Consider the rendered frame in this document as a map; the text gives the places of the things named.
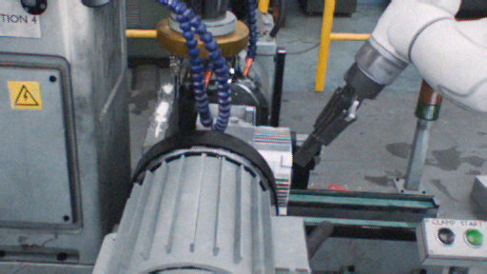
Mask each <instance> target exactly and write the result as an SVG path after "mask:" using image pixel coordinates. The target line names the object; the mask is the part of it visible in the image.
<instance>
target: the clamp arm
mask: <svg viewBox="0 0 487 274"><path fill-rule="evenodd" d="M285 56H286V50H285V47H277V50H276V54H273V62H275V70H274V79H273V99H272V109H271V116H268V118H267V122H268V124H269V125H270V126H271V127H279V125H280V118H281V99H282V83H283V75H284V65H285Z"/></svg>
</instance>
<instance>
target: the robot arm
mask: <svg viewBox="0 0 487 274"><path fill-rule="evenodd" d="M459 5H460V0H393V1H392V3H391V4H390V5H389V6H388V8H387V9H386V10H385V11H384V12H383V15H382V17H381V18H380V19H379V21H378V24H377V26H376V27H375V29H374V32H373V33H372V35H370V36H369V37H368V38H367V40H366V42H365V43H364V44H363V46H362V47H361V48H360V50H359V51H358V52H357V53H356V55H355V60H356V62H354V63H353V65H352V66H351V67H350V69H348V70H347V72H346V73H345V74H344V76H343V78H344V80H345V82H346V85H345V86H344V87H343V88H342V87H341V86H337V88H336V90H335V92H334V94H333V95H332V97H331V98H330V101H329V102H328V103H327V105H326V106H325V108H324V109H323V110H322V111H321V114H320V116H319V118H317V119H316V121H315V122H314V124H313V127H314V128H313V131H312V133H311V134H309V136H308V137H307V138H306V139H305V142H303V143H302V145H301V146H300V147H299V149H298V150H297V151H296V153H295V154H294V155H293V156H292V161H293V162H295V163H296V164H297V165H299V166H303V167H305V166H306V164H307V163H308V162H309V161H310V160H311V158H313V156H314V154H315V153H316V152H317V151H318V150H319V149H320V148H321V145H324V146H326V147H328V146H329V144H330V143H331V142H333V141H334V140H335V139H336V138H337V137H338V135H339V134H341V133H342V132H343V131H344V130H345V129H346V127H347V126H349V125H351V124H352V123H354V122H355V121H356V120H357V118H358V116H357V115H355V111H356V110H357V109H359V107H360V105H361V103H362V102H363V100H364V99H369V100H374V99H375V98H376V97H377V96H378V95H379V94H380V92H381V91H382V90H383V88H384V87H385V85H392V84H393V83H394V82H395V81H396V79H397V78H398V77H399V76H400V74H401V73H402V72H403V71H404V70H405V69H406V68H408V65H409V64H410V63H411V64H413V65H414V66H415V68H417V70H418V72H419V74H420V76H422V77H423V78H424V79H425V82H426V83H427V84H429V85H430V86H431V87H432V88H433V89H434V90H435V91H436V92H438V93H439V94H440V95H442V96H443V98H444V99H446V100H447V101H450V102H451V103H453V105H455V106H457V107H459V108H463V109H466V110H468V111H471V112H475V113H483V112H487V18H484V19H481V20H477V21H470V22H457V21H456V19H455V15H456V13H457V12H458V7H459Z"/></svg>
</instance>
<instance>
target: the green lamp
mask: <svg viewBox="0 0 487 274"><path fill-rule="evenodd" d="M441 103H442V102H441ZM441 103H440V104H437V105H431V104H426V103H424V102H422V101H420V100H419V98H418V100H417V105H416V115H417V116H418V117H422V118H425V119H435V118H438V115H439V111H440V108H441Z"/></svg>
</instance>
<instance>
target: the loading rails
mask: <svg viewBox="0 0 487 274"><path fill-rule="evenodd" d="M439 206H440V204H439V202H438V200H437V198H436V197H435V195H421V194H405V193H389V192H372V191H356V190H322V189H306V188H289V198H288V204H287V210H286V215H285V216H282V217H299V218H303V219H304V221H305V232H306V238H307V237H308V236H309V235H310V233H311V232H312V231H314V229H315V227H316V226H317V225H318V224H319V223H322V221H329V222H330V223H332V225H333V231H332V232H331V234H330V235H329V236H328V238H327V239H325V241H324V242H323V243H322V246H321V247H320V248H319V249H318V250H317V252H316V253H315V256H313V257H312V259H311V260H310V263H311V268H312V270H314V271H332V272H340V273H341V274H361V273H366V274H442V270H443V268H444V265H429V264H420V263H419V249H418V238H417V232H416V228H417V227H418V225H419V223H420V220H422V219H423V218H434V219H436V218H437V215H438V209H439Z"/></svg>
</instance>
